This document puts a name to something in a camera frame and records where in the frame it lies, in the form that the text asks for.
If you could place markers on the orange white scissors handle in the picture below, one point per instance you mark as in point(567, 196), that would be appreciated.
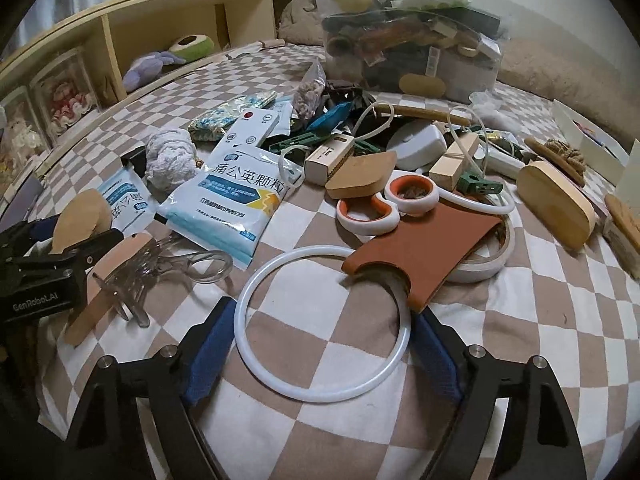
point(405, 194)

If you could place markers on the small white blue medicine packet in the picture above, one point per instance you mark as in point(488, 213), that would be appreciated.
point(132, 204)

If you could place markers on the brown leather card sleeve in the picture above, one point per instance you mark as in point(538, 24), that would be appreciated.
point(424, 250)

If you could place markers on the light wooden block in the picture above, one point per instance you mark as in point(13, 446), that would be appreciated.
point(449, 168)

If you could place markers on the oval bamboo box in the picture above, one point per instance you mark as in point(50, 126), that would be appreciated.
point(557, 203)

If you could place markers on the flat wooden paddle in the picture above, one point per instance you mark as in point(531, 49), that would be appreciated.
point(84, 218)

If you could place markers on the long wooden stick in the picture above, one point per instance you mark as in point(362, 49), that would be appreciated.
point(423, 113)

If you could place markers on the blue floral patterned pouch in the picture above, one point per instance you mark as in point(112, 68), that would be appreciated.
point(213, 124)

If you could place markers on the white double-sided tape roll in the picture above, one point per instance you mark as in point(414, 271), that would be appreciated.
point(488, 257)

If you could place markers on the white rounded plastic device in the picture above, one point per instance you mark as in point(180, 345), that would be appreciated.
point(417, 144)

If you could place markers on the white tray with pens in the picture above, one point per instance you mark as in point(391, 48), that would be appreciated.
point(601, 152)

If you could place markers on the wooden brush with rope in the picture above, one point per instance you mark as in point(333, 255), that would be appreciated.
point(570, 161)

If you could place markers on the purple plush toy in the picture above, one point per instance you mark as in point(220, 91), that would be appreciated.
point(147, 68)

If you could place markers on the clear plastic storage bin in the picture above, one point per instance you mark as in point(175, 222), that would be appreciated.
point(432, 48)

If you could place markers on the white crumpled cloth ball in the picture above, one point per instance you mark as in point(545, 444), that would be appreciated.
point(170, 159)

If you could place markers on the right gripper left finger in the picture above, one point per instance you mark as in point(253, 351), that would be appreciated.
point(105, 439)

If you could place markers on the small white wooden box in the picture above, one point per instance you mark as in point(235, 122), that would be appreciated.
point(325, 160)

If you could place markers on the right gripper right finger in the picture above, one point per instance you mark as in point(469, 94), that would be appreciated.
point(539, 439)

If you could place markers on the wooden bed shelf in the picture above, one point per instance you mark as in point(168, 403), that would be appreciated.
point(95, 47)

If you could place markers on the green avocado plush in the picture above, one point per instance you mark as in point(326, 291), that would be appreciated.
point(193, 47)

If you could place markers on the large white blue medicine packet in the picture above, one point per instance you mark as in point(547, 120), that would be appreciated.
point(230, 201)

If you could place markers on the beige long pillow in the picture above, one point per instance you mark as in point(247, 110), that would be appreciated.
point(544, 58)

